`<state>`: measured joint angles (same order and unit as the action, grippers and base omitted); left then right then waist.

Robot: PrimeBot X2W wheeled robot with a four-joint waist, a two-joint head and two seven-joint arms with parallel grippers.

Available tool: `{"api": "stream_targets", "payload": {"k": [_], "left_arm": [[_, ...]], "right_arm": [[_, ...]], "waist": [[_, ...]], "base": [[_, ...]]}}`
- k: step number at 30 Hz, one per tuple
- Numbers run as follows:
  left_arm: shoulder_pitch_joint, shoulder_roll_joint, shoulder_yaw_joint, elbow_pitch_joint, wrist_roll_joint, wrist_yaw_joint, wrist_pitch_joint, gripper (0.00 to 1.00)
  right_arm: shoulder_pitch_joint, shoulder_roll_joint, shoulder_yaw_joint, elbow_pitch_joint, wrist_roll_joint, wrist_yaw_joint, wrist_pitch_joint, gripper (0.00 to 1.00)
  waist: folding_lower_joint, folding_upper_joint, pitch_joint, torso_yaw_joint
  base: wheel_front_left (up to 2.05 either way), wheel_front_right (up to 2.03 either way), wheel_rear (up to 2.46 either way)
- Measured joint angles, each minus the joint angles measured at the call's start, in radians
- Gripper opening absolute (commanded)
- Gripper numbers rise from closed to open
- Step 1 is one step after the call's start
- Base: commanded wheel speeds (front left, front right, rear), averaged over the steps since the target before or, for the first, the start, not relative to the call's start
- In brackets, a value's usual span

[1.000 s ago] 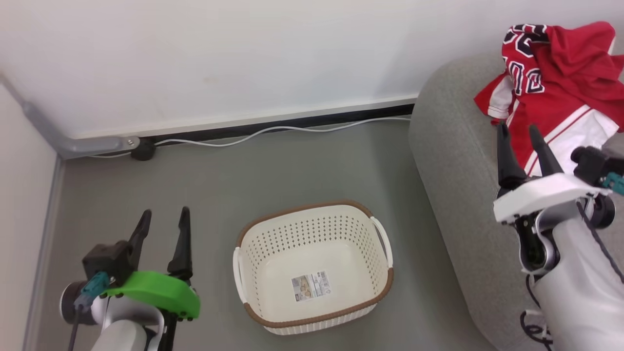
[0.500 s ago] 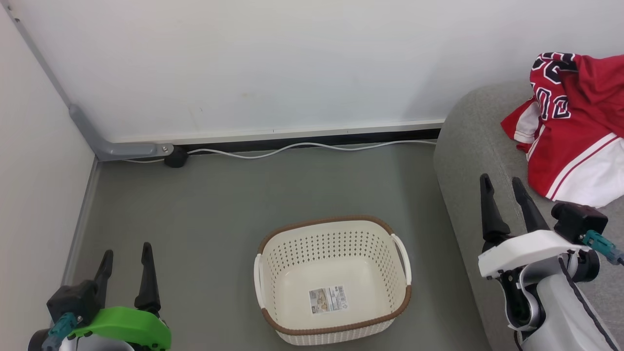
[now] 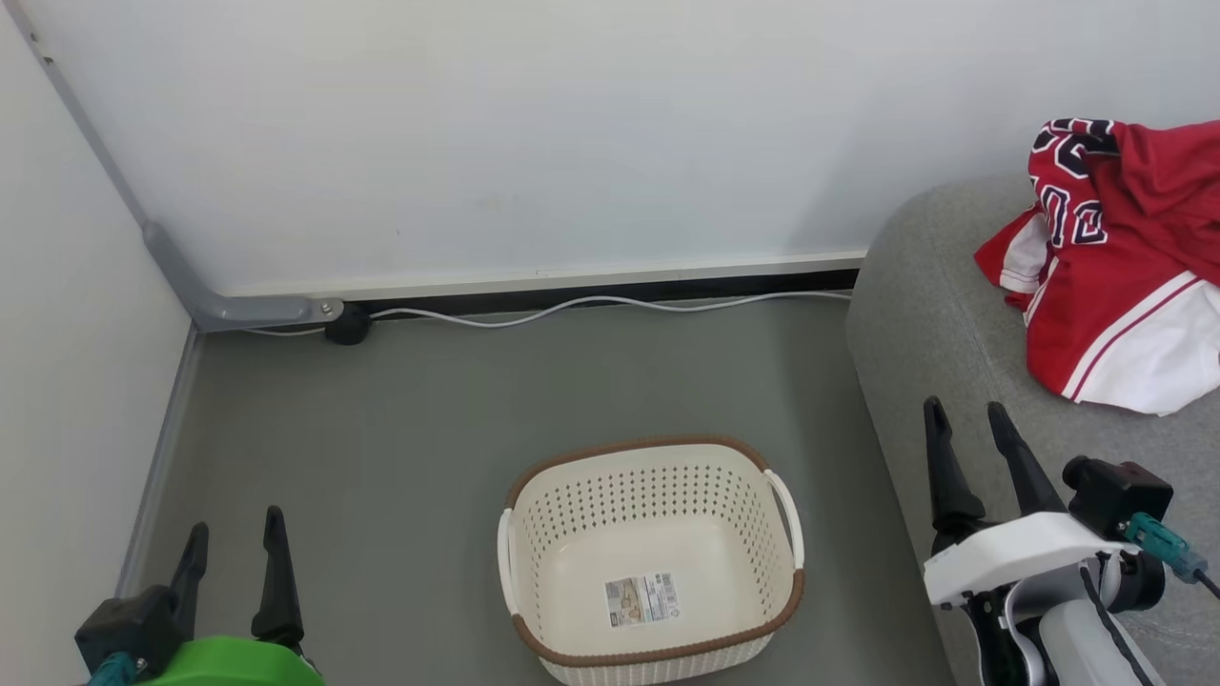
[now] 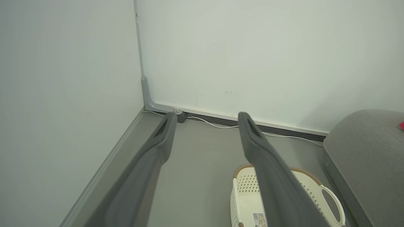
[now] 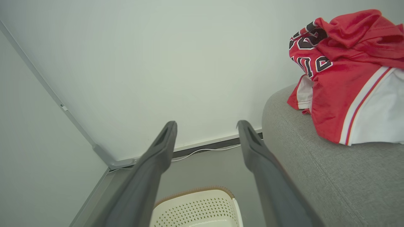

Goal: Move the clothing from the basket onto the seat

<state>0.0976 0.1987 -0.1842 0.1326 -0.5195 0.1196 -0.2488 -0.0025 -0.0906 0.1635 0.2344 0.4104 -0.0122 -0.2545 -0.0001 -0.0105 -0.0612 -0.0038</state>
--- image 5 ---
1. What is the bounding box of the red jersey number 23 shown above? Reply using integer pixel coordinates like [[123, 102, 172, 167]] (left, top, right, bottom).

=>
[[289, 9, 404, 79]]

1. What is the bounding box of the cream perforated laundry basket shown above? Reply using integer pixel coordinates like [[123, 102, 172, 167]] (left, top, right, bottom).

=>
[[149, 186, 244, 227]]

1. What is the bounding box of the grey fabric sofa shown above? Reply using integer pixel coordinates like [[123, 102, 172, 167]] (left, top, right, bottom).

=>
[[261, 84, 404, 227]]

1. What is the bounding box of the grey metal floor trim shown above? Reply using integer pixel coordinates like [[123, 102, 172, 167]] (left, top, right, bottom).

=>
[[69, 168, 111, 227]]

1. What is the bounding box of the white floor cable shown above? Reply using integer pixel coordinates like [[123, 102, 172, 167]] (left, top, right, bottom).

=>
[[108, 144, 242, 173]]

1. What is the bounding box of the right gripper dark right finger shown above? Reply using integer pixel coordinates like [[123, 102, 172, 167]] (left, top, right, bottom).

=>
[[237, 120, 325, 227]]

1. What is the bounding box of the grey wall cable duct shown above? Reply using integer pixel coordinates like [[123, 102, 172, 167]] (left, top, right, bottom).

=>
[[0, 20, 138, 170]]

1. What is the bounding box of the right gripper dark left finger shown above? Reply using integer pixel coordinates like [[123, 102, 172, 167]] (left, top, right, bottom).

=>
[[92, 121, 178, 227]]

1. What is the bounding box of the red white basketball jersey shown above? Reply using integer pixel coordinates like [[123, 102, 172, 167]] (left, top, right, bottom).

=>
[[287, 58, 404, 146]]

